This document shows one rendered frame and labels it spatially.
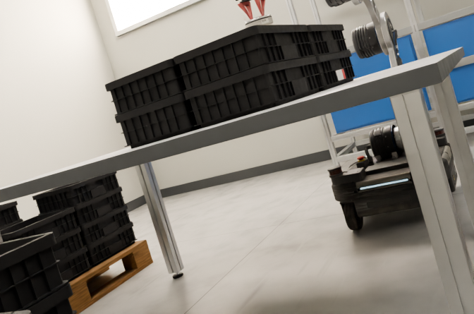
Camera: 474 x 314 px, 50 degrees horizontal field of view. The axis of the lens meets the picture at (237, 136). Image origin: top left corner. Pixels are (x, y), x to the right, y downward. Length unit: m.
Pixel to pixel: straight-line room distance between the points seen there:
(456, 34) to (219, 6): 2.44
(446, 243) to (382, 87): 0.36
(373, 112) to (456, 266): 2.84
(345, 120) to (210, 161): 1.99
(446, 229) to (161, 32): 4.79
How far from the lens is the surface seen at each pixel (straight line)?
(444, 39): 3.84
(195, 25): 5.43
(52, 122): 5.20
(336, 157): 4.05
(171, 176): 5.81
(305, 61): 1.66
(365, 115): 3.95
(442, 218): 1.14
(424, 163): 1.12
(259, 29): 1.43
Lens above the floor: 0.72
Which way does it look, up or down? 3 degrees down
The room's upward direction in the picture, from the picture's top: 17 degrees counter-clockwise
